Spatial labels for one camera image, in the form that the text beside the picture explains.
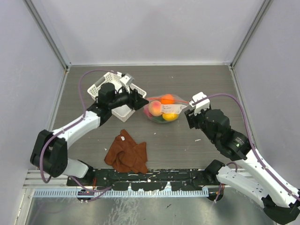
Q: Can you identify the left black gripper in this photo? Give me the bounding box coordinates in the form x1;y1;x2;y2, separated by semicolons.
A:
108;84;148;110

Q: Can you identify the pink peach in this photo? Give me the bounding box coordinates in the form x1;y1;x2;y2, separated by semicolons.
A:
148;100;163;117

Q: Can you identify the dark green avocado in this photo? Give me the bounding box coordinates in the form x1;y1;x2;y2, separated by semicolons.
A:
155;116;165;123

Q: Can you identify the clear zip top bag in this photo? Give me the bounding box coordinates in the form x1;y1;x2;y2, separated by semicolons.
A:
143;94;189;124

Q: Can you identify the orange fruit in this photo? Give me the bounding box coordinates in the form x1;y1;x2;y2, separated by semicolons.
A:
160;94;175;105

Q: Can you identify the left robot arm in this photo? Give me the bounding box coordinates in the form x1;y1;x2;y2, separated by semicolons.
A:
30;82;148;186

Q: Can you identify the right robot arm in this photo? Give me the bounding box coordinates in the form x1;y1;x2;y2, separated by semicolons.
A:
185;109;300;225

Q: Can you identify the brown cloth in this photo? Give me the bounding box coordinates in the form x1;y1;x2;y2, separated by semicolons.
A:
104;129;148;174

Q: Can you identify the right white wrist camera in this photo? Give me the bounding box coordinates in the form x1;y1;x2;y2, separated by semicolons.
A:
189;92;210;115

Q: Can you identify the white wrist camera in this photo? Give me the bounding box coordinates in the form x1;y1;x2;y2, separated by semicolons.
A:
189;92;210;115
116;72;134;93

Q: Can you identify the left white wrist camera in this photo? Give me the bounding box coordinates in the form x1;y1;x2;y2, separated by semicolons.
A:
116;72;134;93

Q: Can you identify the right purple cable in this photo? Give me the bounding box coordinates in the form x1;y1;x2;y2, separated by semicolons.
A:
189;93;300;195

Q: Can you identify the purple cable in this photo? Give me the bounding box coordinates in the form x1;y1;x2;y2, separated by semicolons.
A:
189;93;300;195
40;69;118;203

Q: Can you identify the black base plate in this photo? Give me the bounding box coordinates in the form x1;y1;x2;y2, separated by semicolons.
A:
79;169;220;191

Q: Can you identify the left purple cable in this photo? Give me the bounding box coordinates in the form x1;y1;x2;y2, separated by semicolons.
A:
40;69;118;203

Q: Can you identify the right aluminium frame post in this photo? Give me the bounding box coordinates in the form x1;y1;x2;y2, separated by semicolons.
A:
230;0;273;69

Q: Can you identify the aluminium frame post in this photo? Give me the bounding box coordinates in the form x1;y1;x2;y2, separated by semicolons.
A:
23;0;72;70
230;0;273;69

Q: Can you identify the white slotted cable duct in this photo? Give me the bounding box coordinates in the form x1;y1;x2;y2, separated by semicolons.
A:
33;187;209;198

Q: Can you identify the left aluminium frame post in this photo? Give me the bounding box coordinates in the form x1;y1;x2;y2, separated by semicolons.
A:
23;0;72;70

